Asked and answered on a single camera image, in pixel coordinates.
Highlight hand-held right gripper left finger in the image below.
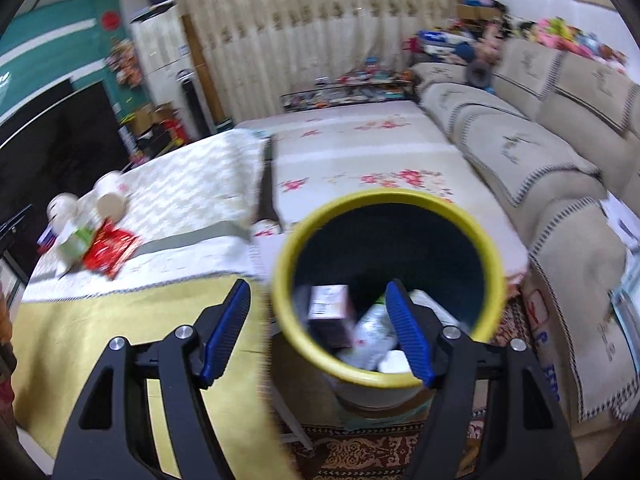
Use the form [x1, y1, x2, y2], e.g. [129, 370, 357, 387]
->
[52, 279, 251, 480]

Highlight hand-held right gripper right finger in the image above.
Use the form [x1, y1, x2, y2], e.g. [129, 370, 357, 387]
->
[385, 279, 583, 480]

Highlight white plastic bottle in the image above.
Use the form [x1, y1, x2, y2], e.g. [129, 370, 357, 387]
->
[350, 300, 401, 361]

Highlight white barcode box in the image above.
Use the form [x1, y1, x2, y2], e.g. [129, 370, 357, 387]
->
[306, 285, 353, 323]

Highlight yellow-rimmed dark trash bin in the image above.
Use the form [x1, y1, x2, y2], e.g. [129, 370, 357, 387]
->
[272, 191, 507, 408]

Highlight red foil packet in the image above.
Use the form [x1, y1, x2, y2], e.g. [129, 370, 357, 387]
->
[82, 222, 141, 278]

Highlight white paper cup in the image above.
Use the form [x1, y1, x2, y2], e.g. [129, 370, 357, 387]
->
[92, 171, 127, 221]

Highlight white instant noodle bowl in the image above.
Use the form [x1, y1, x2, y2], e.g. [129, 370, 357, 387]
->
[47, 192, 81, 223]

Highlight white floral mat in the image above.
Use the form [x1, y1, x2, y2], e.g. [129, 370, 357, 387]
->
[235, 100, 531, 281]

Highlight red bag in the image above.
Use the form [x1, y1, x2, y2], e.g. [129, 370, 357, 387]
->
[162, 117, 188, 143]

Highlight beige sofa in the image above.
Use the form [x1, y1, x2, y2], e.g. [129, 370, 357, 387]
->
[407, 37, 640, 423]

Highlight clear plastic bag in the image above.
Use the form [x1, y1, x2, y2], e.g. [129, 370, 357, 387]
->
[610, 280, 640, 341]

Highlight open cardboard boxes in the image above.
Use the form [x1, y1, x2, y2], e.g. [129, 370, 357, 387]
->
[120, 102, 176, 136]

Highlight black tower fan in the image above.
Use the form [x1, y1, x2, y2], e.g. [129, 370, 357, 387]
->
[176, 69, 213, 138]

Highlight white papers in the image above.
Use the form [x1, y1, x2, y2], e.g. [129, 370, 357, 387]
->
[597, 190, 640, 251]

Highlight cluttered glass coffee table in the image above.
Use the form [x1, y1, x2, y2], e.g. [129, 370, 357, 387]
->
[280, 67, 416, 111]

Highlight large black television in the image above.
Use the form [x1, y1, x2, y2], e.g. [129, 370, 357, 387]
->
[0, 80, 136, 281]

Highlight grey neck pillow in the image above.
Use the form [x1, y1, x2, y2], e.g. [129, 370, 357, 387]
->
[465, 60, 493, 88]

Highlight hanging artificial flowers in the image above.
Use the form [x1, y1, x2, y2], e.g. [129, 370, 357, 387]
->
[106, 40, 143, 91]

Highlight white standing air conditioner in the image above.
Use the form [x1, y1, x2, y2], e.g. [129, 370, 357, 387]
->
[131, 7, 198, 126]

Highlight blue star-print bag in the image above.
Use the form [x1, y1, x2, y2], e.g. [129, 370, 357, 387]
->
[417, 30, 473, 56]

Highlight beige embroidered curtain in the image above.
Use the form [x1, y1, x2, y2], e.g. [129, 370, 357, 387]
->
[170, 0, 463, 121]

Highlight row of plush toys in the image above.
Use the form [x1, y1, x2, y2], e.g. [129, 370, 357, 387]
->
[500, 15, 628, 68]

